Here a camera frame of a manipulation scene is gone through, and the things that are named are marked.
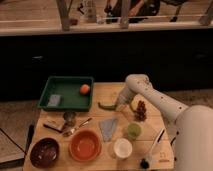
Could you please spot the black handled brush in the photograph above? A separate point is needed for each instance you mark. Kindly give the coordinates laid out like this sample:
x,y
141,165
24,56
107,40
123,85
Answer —
x,y
146,160

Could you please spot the dark red grapes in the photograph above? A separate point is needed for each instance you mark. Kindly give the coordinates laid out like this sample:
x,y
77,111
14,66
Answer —
x,y
140,113

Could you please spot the yellow banana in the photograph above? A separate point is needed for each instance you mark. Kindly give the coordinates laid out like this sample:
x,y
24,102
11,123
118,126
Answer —
x,y
133,106

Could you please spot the grey folded cloth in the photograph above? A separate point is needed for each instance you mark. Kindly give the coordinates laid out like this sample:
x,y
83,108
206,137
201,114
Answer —
x,y
108,128

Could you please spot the grey sponge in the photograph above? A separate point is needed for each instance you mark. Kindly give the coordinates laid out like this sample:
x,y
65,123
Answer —
x,y
54,100

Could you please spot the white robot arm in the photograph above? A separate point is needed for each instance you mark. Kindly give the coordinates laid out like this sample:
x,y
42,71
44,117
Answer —
x,y
194,141

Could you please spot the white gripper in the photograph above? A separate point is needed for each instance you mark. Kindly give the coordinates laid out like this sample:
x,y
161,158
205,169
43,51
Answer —
x,y
121,104

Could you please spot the green plastic cup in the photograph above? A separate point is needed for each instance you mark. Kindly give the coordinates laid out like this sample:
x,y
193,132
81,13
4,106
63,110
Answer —
x,y
133,131

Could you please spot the small metal cup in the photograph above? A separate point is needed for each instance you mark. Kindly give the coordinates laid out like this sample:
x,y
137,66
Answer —
x,y
69,118

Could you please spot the green plastic tray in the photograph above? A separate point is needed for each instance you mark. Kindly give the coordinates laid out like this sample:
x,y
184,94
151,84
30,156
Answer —
x,y
68,87

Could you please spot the orange bowl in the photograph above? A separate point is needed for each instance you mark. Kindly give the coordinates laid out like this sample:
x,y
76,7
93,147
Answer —
x,y
85,146

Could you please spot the dark brown bowl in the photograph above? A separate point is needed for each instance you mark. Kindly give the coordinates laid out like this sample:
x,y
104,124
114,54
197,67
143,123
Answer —
x,y
44,153

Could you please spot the orange fruit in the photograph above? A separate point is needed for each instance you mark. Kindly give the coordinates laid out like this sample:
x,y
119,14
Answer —
x,y
84,89

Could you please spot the white cup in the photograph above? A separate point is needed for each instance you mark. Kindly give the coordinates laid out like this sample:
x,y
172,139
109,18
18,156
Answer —
x,y
122,148

